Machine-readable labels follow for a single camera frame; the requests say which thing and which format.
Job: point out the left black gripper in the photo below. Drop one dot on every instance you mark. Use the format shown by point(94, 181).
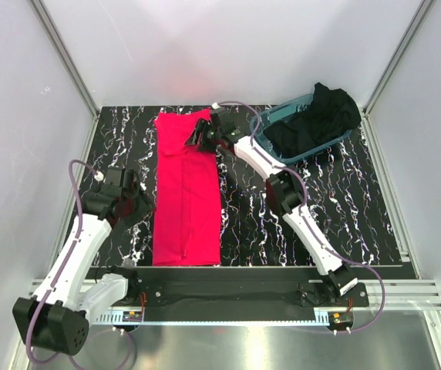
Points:
point(146, 206)

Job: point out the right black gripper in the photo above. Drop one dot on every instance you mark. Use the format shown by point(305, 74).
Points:
point(201, 127)

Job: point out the pink red t shirt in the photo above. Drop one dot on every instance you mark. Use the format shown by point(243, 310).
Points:
point(187, 220)

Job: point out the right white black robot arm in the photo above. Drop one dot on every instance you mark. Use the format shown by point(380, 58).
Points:
point(286, 196)

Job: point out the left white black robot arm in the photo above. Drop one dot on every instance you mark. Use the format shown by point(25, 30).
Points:
point(57, 316)

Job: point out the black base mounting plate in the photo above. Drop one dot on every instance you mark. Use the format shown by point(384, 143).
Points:
point(247, 289)

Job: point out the teal transparent plastic bin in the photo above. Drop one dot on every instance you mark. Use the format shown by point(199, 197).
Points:
point(285, 112)

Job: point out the black t shirt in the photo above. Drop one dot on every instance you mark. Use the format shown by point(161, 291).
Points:
point(331, 113)

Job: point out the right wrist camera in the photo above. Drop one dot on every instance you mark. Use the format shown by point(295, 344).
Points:
point(218, 115)

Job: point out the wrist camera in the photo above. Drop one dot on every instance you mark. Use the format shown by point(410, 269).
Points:
point(218, 115)
point(117, 181)

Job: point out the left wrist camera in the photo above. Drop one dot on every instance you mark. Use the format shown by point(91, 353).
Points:
point(117, 181)

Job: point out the white slotted cable duct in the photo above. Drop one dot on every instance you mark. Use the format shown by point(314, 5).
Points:
point(156, 316)

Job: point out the left aluminium frame post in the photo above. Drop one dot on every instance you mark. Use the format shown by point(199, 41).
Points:
point(42, 13)

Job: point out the aluminium frame post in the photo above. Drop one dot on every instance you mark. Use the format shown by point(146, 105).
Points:
point(42, 13)
point(418, 18)

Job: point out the right aluminium frame post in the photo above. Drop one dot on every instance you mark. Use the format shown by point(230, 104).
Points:
point(418, 18)

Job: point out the aluminium front rail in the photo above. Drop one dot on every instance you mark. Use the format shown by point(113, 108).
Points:
point(414, 294)

